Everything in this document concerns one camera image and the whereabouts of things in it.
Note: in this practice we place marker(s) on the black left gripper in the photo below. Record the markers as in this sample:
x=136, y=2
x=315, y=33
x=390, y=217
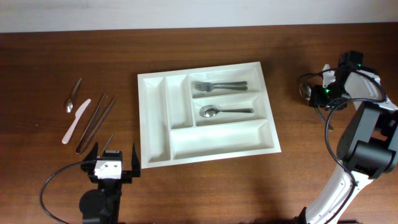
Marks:
x=127, y=178

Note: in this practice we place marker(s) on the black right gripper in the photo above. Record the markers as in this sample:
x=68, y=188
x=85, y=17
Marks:
x=319, y=101

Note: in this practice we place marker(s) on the large metal spoon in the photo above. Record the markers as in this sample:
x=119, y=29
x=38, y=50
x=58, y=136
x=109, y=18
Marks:
x=315, y=96
x=211, y=110

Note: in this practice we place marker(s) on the small metal teaspoon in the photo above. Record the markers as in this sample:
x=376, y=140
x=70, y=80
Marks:
x=69, y=100

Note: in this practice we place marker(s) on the metal fork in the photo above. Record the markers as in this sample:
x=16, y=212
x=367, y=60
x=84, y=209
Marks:
x=244, y=83
x=207, y=88

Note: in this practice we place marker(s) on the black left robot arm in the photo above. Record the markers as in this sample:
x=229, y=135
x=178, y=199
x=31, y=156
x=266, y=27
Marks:
x=101, y=205

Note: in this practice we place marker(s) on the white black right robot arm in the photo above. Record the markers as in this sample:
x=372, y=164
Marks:
x=368, y=146

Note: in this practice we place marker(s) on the small metal rod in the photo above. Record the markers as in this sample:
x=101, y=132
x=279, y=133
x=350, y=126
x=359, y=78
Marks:
x=106, y=145

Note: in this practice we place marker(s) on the white plastic cutlery tray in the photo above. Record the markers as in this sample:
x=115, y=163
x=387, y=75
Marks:
x=173, y=132

